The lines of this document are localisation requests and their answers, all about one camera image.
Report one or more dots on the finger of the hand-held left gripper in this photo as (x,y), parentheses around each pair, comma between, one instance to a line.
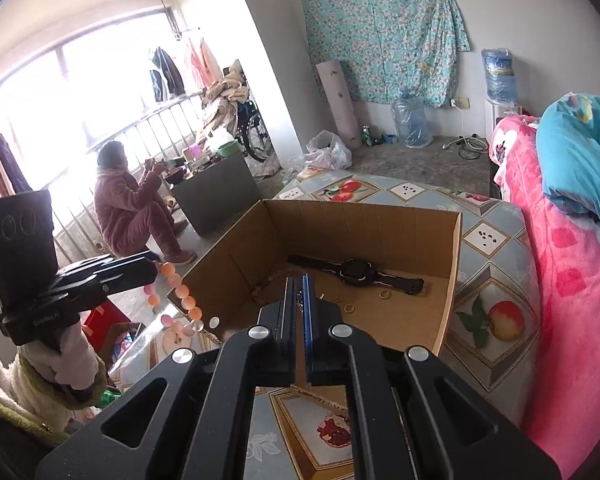
(120,266)
(115,287)

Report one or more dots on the blue printed quilt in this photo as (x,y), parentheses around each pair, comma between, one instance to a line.
(580,170)

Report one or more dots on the person's left hand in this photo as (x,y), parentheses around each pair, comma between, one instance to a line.
(80,360)

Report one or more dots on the empty clear water jug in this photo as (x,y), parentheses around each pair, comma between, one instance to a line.
(410,122)

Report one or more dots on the pink floral blanket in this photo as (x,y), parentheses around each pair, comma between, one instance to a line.
(570,335)

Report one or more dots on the rolled pink mat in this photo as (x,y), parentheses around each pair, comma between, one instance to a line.
(337,105)

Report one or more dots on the white water dispenser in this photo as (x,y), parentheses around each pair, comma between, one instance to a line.
(495,112)

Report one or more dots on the floral wall cloth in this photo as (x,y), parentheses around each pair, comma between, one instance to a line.
(380,35)

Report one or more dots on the brown cardboard box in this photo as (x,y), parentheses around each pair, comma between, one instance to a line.
(370,225)

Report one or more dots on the metal ceiling drying rack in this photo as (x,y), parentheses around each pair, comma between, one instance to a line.
(171,15)

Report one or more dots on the fruit print tablecloth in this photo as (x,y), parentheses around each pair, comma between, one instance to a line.
(490,270)

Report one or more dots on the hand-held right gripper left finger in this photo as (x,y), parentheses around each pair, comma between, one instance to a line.
(289,320)

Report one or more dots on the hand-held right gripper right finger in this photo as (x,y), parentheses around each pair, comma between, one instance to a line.
(307,320)

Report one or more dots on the pink hanging garment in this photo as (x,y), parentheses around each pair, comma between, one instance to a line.
(202,62)

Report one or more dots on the maroon hanging garment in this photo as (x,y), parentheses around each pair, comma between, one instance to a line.
(0,160)

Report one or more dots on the red gift bag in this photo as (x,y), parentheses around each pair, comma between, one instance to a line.
(100,320)

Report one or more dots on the black wristwatch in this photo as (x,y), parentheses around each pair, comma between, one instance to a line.
(355,271)

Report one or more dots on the metal window railing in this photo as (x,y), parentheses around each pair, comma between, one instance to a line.
(145,116)

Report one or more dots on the wheelchair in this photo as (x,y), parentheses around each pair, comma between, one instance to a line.
(255,130)

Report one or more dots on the labelled blue water jug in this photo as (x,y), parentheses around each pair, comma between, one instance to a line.
(499,77)

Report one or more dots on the dark grey low table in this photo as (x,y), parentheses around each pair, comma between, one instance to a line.
(215,195)

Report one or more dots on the green basin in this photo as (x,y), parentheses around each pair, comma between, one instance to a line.
(227,149)

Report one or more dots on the white plastic bag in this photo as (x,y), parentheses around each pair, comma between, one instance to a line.
(330,152)

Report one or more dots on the pile of clothes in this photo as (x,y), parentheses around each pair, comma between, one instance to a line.
(225,95)

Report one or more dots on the dark hanging jacket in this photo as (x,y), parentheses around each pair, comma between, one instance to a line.
(165,75)

